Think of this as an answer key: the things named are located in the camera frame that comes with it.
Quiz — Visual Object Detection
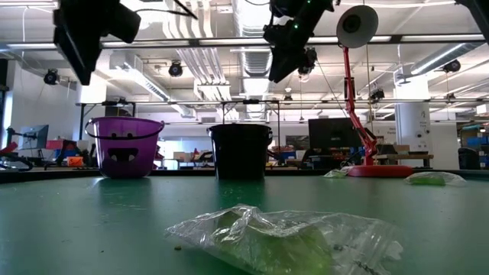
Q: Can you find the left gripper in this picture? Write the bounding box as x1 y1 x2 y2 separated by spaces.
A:
53 0 115 86

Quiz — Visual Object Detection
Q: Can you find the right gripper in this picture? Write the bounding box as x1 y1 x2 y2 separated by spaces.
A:
268 7 325 83

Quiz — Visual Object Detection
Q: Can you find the black computer monitor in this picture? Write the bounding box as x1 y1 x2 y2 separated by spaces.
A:
308 117 363 150

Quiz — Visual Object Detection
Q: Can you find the grey computer monitor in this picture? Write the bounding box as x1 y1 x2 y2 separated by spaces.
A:
18 124 50 150

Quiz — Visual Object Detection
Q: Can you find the black plastic bucket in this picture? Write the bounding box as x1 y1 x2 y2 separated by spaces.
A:
207 123 274 181

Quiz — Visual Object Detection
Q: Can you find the purple plastic bucket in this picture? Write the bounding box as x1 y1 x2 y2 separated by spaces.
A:
84 116 166 180

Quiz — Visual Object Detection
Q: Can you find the dark workshop equipment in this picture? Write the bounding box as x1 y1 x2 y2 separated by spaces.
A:
0 128 36 173

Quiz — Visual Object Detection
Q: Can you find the white round pillar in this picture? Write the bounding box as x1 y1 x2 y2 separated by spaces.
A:
394 78 432 154

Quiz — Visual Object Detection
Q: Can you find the red desk lamp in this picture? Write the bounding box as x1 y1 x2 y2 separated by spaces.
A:
335 4 416 179

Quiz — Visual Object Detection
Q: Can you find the wooden background table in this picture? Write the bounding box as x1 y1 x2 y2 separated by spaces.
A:
374 152 435 169

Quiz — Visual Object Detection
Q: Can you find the black trash bin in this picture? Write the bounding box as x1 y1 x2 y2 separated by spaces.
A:
457 147 481 171

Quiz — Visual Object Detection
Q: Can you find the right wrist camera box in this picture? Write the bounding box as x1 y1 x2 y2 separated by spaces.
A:
262 22 291 47

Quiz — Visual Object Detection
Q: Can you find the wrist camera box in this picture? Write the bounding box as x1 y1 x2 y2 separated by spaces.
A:
110 2 142 44
262 22 291 47

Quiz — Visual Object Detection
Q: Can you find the silver ventilation duct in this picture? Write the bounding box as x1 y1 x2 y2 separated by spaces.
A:
410 41 484 76
233 0 273 120

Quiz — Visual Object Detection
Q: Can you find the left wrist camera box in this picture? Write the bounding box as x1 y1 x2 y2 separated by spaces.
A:
110 2 142 44

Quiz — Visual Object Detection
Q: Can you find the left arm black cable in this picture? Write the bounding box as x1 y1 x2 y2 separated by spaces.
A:
133 0 199 20

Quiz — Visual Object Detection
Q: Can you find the black frame strut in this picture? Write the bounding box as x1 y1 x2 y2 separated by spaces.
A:
454 0 489 44

